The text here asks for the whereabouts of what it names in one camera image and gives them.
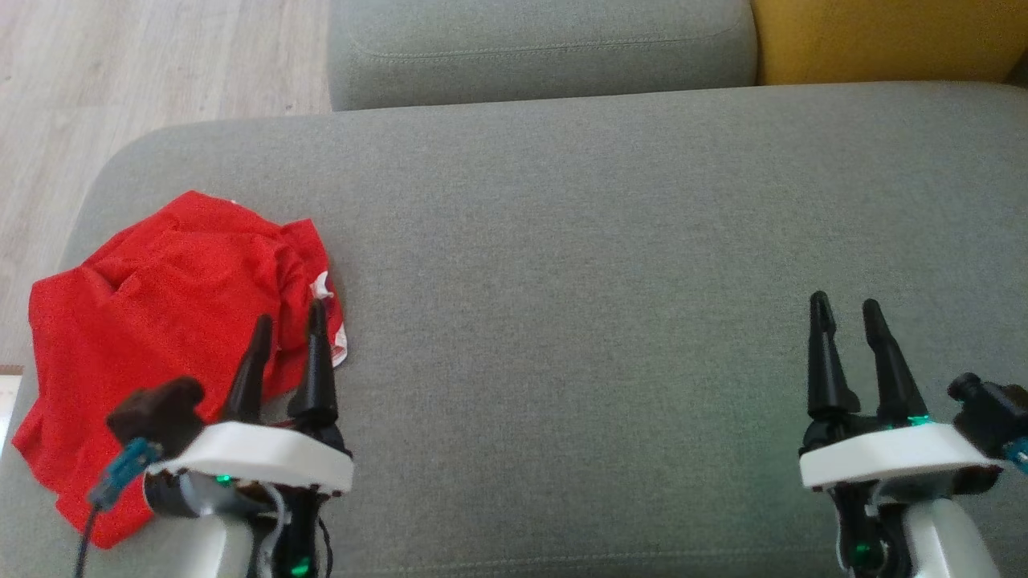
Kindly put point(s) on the red shorts white stripe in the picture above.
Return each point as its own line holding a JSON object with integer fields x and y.
{"x": 72, "y": 401}

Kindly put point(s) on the grey sofa back cushion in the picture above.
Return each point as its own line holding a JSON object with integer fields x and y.
{"x": 522, "y": 48}

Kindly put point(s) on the wrist black camera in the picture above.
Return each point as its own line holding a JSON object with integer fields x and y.
{"x": 157, "y": 413}
{"x": 992, "y": 413}

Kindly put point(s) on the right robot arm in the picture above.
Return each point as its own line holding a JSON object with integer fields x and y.
{"x": 940, "y": 538}

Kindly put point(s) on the grey fabric sofa seat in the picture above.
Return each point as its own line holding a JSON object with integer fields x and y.
{"x": 562, "y": 281}

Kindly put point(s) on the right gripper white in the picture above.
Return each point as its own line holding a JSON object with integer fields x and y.
{"x": 883, "y": 453}

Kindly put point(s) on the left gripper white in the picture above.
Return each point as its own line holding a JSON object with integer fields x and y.
{"x": 257, "y": 453}

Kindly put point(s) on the mustard yellow sofa cushion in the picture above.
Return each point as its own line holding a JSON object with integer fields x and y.
{"x": 883, "y": 40}

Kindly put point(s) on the red basketball jersey white sleeves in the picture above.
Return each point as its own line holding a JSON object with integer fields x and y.
{"x": 185, "y": 249}

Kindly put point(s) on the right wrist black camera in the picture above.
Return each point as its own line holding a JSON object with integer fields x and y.
{"x": 992, "y": 413}

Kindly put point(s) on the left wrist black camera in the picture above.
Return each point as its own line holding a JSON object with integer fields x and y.
{"x": 157, "y": 413}

